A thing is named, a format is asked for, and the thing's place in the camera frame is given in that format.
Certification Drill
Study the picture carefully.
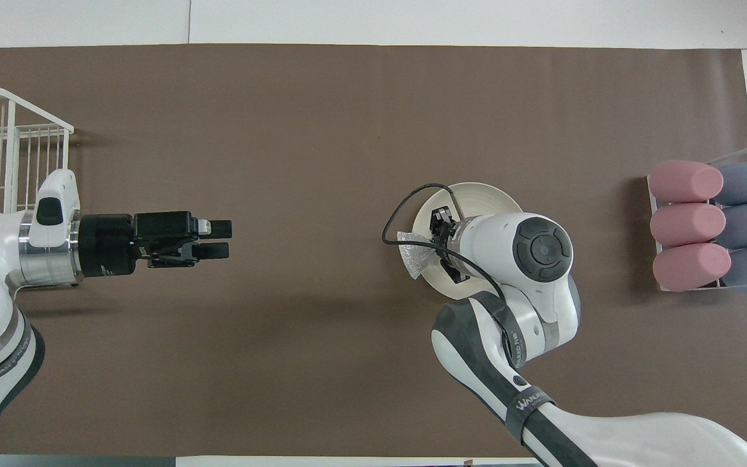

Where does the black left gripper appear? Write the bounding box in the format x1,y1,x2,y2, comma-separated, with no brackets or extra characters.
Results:
80,211,233,278

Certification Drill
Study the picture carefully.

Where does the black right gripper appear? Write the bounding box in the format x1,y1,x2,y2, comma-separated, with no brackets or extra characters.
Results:
432,206,471,285

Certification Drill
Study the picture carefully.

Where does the silver mesh sponge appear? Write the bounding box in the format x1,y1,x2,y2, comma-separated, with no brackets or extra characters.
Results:
397,230,442,280

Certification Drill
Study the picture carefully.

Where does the cream round plate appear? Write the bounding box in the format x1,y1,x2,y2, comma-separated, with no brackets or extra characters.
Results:
411,182,525,300

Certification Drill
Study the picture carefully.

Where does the brown table mat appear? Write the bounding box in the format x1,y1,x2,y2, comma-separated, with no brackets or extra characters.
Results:
0,44,747,458

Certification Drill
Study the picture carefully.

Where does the pink cup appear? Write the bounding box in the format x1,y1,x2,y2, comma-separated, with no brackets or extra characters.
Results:
648,160,724,203
652,243,732,292
650,203,727,247

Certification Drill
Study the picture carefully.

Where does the white wire basket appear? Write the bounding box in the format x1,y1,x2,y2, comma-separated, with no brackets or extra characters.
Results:
0,88,75,215

